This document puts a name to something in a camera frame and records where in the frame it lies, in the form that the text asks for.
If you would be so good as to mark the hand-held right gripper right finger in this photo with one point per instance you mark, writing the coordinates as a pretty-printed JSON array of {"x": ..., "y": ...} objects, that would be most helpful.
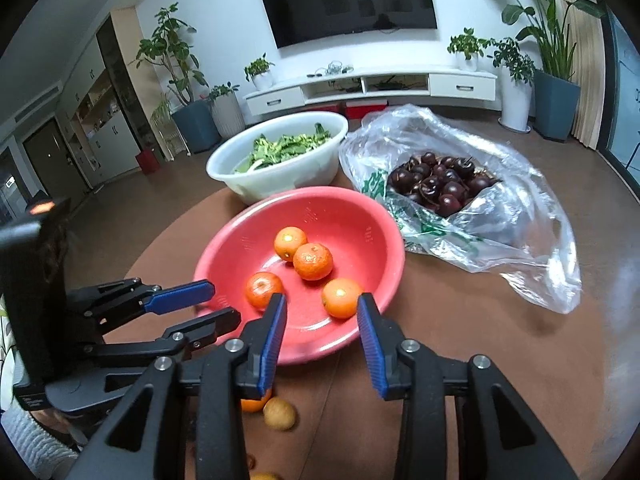
[{"x": 370, "y": 345}]

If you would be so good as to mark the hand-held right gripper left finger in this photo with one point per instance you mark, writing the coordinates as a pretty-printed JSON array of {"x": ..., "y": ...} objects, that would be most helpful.
[{"x": 272, "y": 340}]

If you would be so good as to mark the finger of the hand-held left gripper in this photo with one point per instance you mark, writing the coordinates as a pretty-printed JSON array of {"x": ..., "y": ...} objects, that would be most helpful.
[
  {"x": 215, "y": 321},
  {"x": 182, "y": 294}
]

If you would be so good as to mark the orange tangerine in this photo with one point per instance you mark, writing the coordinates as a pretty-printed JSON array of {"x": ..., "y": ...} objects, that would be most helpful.
[
  {"x": 341, "y": 297},
  {"x": 290, "y": 242},
  {"x": 312, "y": 261},
  {"x": 252, "y": 404}
]

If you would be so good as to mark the tan longan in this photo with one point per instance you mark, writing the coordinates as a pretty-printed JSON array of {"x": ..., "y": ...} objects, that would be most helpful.
[{"x": 279, "y": 413}]

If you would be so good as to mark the red plastic basin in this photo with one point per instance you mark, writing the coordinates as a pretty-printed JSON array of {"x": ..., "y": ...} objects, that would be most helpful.
[{"x": 350, "y": 230}]

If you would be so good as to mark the person's left forearm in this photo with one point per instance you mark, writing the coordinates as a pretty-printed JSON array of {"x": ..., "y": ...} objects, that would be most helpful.
[{"x": 30, "y": 442}]

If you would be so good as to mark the reddish striped tangerine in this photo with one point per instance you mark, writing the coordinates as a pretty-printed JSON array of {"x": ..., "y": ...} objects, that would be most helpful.
[{"x": 261, "y": 287}]

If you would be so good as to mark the dark door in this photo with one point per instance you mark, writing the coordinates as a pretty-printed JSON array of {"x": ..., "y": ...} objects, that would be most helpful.
[{"x": 52, "y": 165}]

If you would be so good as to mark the red bin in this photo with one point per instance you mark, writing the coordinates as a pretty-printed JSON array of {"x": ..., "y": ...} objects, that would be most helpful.
[{"x": 147, "y": 161}]

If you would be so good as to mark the tall plant in grey pot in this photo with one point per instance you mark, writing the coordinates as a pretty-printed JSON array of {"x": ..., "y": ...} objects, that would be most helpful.
[{"x": 195, "y": 125}]

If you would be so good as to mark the white plastic basin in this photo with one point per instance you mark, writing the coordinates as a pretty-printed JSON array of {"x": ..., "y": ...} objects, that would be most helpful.
[{"x": 300, "y": 170}]

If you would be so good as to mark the green leafy vegetables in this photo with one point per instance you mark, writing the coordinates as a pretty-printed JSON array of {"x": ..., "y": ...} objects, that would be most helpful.
[{"x": 285, "y": 147}]

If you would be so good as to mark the clear plastic bag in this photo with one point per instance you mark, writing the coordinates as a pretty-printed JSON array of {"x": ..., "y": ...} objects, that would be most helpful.
[{"x": 520, "y": 240}]

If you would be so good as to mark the plant in white ribbed pot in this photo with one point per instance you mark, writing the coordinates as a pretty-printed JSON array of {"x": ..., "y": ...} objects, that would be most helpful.
[{"x": 227, "y": 112}]

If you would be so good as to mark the small plant in white pot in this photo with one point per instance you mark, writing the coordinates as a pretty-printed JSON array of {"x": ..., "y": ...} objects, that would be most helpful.
[{"x": 261, "y": 77}]

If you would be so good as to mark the red box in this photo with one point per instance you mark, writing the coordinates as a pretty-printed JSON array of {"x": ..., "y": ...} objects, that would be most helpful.
[{"x": 365, "y": 109}]

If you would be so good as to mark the white television cabinet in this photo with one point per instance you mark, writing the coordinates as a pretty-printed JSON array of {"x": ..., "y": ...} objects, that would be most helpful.
[{"x": 450, "y": 85}]

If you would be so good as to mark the glass tea set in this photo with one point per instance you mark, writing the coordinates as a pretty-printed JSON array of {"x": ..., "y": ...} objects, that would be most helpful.
[{"x": 340, "y": 67}]

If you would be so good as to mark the plant in tall white pot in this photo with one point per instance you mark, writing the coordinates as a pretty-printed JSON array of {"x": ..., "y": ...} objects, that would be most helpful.
[{"x": 515, "y": 100}]

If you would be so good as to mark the large-leaf plant in blue pot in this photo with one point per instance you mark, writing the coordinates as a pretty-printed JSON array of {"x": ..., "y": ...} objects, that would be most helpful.
[{"x": 555, "y": 105}]

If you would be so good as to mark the bushy plant in white pot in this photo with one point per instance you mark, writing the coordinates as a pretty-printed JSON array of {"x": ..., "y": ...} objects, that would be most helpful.
[{"x": 467, "y": 52}]

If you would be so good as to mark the glass sliding door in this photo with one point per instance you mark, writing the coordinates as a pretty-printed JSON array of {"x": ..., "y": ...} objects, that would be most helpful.
[{"x": 625, "y": 110}]

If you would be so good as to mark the beige curtain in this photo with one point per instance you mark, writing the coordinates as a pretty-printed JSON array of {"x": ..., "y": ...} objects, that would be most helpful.
[{"x": 585, "y": 70}]

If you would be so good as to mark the wooden wall cabinet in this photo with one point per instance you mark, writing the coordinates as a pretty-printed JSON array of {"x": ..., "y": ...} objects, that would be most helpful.
[{"x": 112, "y": 125}]

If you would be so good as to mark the black wall television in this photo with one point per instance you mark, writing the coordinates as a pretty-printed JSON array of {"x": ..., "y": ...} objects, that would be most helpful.
[{"x": 350, "y": 0}]

